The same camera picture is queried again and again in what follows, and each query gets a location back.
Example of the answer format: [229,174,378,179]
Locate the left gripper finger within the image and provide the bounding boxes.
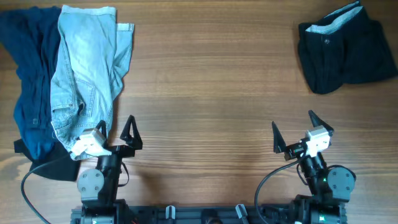
[96,120,107,140]
[119,115,143,150]

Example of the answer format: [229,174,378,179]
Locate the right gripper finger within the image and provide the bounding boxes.
[272,121,287,154]
[308,110,335,134]

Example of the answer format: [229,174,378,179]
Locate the light blue denim shorts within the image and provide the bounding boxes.
[50,6,134,161]

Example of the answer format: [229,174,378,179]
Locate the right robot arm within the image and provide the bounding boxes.
[272,110,356,223]

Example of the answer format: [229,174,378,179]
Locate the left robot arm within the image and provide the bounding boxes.
[70,115,143,224]

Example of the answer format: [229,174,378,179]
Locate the black garment under blue shirt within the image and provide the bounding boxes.
[14,139,80,182]

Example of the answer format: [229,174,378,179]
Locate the folded black shorts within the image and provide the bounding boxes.
[298,1,397,95]

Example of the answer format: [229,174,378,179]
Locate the dark blue shirt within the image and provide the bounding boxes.
[1,7,61,160]

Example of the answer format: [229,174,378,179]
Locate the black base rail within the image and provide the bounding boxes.
[70,203,348,224]

